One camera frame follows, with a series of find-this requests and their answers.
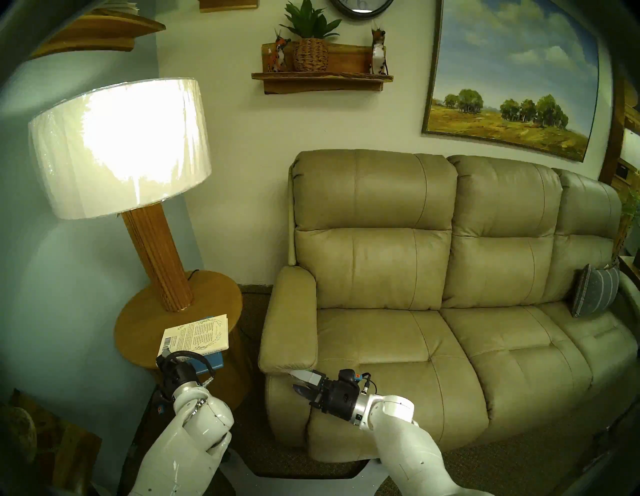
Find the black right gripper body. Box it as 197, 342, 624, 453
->
311, 376, 359, 422

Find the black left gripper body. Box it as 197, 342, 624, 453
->
157, 354, 202, 400

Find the blue Rumi poems book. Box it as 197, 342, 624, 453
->
192, 351, 226, 376

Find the cream hardcover book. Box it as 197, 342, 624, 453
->
157, 314, 230, 358

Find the beige leather sofa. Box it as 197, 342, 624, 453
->
258, 149, 640, 463

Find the round wooden side table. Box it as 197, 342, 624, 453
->
114, 270, 251, 418

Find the wooden crate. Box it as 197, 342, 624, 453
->
7, 389, 102, 493

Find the wood slice decorative ball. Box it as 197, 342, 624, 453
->
0, 406, 38, 466

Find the wooden lamp with white shade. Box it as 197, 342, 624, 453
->
28, 77, 212, 312

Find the grey striped cushion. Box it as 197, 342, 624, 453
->
571, 264, 621, 318

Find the green plant in wicker pot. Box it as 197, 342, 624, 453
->
280, 0, 343, 72

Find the orange fox figurine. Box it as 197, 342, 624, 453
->
369, 25, 389, 76
266, 29, 292, 73

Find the green leafy houseplant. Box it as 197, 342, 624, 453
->
612, 190, 640, 271

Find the wooden corner shelf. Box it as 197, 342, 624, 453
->
27, 7, 167, 61

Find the framed landscape painting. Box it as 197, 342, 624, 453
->
421, 0, 600, 163

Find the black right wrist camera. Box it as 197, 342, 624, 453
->
338, 368, 375, 393

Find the round dark wall clock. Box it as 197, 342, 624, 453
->
330, 0, 395, 21

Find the small wooden wall shelf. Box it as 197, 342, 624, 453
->
198, 0, 259, 13

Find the wooden door frame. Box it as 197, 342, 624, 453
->
598, 75, 640, 201

